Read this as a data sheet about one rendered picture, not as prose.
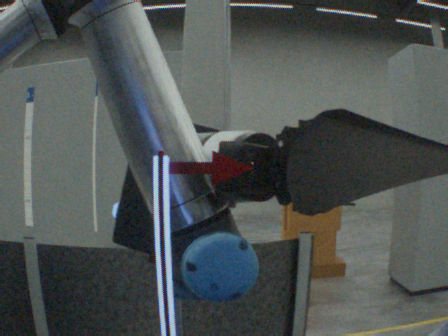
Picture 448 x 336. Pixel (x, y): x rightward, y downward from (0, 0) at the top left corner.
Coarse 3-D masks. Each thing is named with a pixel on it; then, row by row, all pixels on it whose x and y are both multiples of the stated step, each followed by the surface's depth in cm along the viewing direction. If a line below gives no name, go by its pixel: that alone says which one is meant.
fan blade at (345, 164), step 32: (320, 128) 57; (352, 128) 55; (384, 128) 54; (288, 160) 64; (320, 160) 63; (352, 160) 63; (384, 160) 63; (416, 160) 63; (320, 192) 70; (352, 192) 71
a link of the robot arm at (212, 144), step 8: (216, 136) 96; (224, 136) 95; (232, 136) 94; (240, 136) 94; (208, 144) 95; (216, 144) 94; (208, 152) 95; (208, 160) 94; (224, 192) 94; (232, 192) 93; (232, 200) 95; (240, 200) 94; (232, 208) 96
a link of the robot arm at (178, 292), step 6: (174, 270) 94; (174, 276) 99; (174, 282) 99; (180, 282) 99; (174, 288) 99; (180, 288) 99; (186, 288) 98; (174, 294) 100; (180, 294) 99; (186, 294) 99; (192, 294) 98; (198, 300) 99; (204, 300) 99
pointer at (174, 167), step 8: (216, 152) 62; (216, 160) 62; (224, 160) 62; (232, 160) 62; (176, 168) 62; (184, 168) 62; (192, 168) 62; (200, 168) 62; (208, 168) 62; (216, 168) 62; (224, 168) 62; (232, 168) 62; (240, 168) 62; (248, 168) 62; (216, 176) 62; (224, 176) 62; (232, 176) 62
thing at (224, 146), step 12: (228, 144) 82; (240, 144) 81; (252, 144) 83; (228, 156) 81; (240, 156) 81; (252, 156) 82; (264, 156) 87; (264, 168) 87; (228, 180) 81; (240, 180) 81; (252, 180) 83; (264, 180) 87; (240, 192) 82; (252, 192) 85; (264, 192) 88
